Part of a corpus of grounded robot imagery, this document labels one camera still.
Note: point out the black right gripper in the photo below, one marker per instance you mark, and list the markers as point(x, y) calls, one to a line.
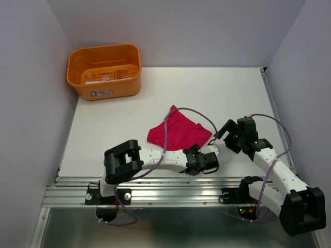
point(229, 126)

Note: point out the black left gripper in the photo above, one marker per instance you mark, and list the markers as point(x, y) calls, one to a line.
point(197, 150)

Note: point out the red t-shirt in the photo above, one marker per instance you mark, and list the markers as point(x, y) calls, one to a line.
point(180, 133)

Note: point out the orange plastic basket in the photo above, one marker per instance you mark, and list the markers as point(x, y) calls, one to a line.
point(105, 72)

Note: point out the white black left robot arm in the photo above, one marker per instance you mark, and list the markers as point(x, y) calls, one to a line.
point(124, 161)

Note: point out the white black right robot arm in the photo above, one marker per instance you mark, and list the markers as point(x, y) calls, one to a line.
point(299, 207)

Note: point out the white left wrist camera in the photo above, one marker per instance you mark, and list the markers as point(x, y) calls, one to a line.
point(212, 146)

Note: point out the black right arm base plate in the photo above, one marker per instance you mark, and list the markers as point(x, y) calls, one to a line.
point(235, 196)

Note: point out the aluminium rail frame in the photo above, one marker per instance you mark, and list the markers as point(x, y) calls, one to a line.
point(167, 209)

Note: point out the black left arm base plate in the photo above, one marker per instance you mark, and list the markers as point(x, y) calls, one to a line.
point(94, 198)

